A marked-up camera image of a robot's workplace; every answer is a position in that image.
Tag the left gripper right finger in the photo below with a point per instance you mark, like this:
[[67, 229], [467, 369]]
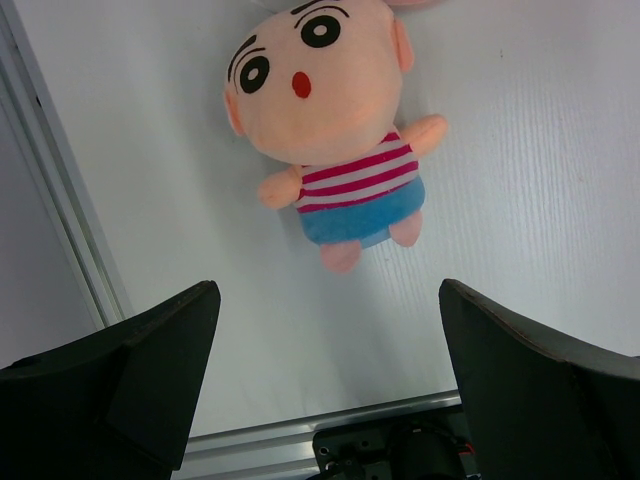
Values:
[[539, 403]]

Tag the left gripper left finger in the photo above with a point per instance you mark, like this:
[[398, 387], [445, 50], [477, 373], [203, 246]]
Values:
[[117, 404]]

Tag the peach boy plush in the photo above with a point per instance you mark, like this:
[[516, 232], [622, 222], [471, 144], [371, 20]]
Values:
[[317, 87]]

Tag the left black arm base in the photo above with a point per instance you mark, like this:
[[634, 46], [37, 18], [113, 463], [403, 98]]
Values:
[[433, 444]]

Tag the aluminium mounting rail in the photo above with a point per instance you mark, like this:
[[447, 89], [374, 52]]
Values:
[[259, 205]]

